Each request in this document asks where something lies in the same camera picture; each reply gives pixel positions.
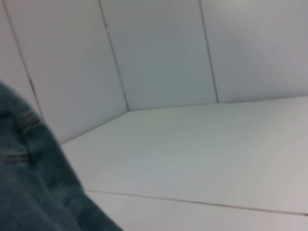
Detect blue denim shorts basketball print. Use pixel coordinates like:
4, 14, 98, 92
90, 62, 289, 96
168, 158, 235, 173
0, 80, 124, 231

